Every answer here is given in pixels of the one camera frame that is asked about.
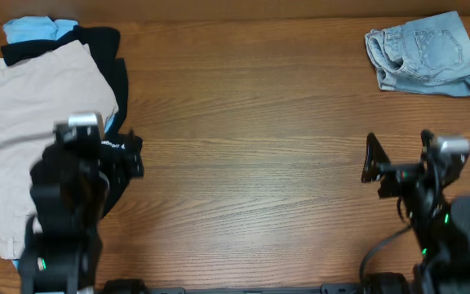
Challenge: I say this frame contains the beige cotton shorts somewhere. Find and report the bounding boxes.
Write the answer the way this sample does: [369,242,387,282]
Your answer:
[0,41,119,260]

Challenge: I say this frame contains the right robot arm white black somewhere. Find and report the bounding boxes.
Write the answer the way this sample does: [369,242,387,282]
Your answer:
[359,130,470,293]

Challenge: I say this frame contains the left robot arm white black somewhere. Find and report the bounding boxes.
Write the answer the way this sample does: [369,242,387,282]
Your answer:
[18,133,144,293]

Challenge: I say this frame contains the black garment with white logo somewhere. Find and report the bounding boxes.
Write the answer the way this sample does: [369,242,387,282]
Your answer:
[1,25,129,213]

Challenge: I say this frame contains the folded light blue denim shorts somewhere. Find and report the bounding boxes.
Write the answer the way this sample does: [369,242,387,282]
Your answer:
[365,11,470,97]

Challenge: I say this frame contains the light blue garment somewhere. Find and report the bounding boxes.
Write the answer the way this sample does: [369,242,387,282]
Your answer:
[0,16,118,270]

